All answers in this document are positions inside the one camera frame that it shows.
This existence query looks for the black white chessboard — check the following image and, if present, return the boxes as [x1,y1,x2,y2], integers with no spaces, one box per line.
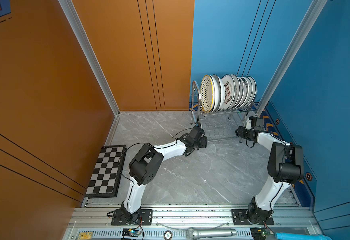
[85,145,127,199]

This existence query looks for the light blue cylinder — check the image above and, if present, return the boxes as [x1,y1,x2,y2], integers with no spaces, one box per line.
[274,233,332,240]

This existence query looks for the round black white sticker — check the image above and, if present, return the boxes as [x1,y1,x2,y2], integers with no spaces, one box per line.
[164,231,173,240]

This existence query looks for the silver wire dish rack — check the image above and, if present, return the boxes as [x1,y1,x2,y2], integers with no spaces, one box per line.
[190,81,257,142]

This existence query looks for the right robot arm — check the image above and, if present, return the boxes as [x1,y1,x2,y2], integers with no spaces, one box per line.
[235,116,304,225]

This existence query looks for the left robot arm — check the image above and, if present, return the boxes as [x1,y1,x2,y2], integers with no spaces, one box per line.
[120,123,208,224]

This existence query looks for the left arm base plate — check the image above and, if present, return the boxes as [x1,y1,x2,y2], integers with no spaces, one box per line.
[111,209,153,226]

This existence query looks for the green circuit board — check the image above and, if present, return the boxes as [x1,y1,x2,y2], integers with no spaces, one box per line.
[122,228,143,240]

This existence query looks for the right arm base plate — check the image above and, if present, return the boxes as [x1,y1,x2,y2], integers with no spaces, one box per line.
[231,209,274,226]

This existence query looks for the yellow rimmed dotted plate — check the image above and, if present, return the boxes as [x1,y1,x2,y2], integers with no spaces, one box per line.
[200,75,215,113]

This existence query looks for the white red patterned plate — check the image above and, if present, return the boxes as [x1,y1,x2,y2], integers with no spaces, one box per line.
[221,74,239,110]

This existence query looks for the aluminium rail frame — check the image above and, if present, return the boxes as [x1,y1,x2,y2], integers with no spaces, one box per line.
[62,204,323,240]

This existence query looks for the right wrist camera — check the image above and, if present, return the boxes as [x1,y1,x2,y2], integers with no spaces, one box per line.
[245,116,252,130]

